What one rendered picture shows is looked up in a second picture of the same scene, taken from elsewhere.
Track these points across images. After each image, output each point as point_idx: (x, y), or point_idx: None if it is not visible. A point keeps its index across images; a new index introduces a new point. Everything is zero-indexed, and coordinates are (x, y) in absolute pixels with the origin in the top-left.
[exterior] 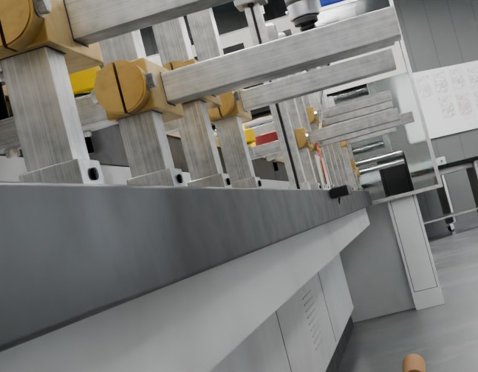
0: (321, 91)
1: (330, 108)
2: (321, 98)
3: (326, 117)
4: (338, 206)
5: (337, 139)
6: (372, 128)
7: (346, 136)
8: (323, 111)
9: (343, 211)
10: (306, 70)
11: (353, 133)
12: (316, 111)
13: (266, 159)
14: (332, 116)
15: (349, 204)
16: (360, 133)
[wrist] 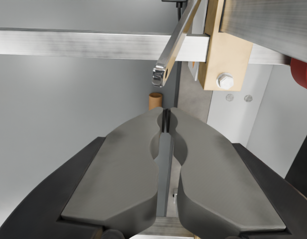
0: (179, 38)
1: (161, 231)
2: (184, 21)
3: (173, 217)
4: (183, 4)
5: (161, 33)
6: (82, 31)
7: (143, 32)
8: (176, 229)
9: (176, 74)
10: (257, 163)
11: (125, 32)
12: (191, 236)
13: None
14: (162, 217)
15: (167, 180)
16: (113, 31)
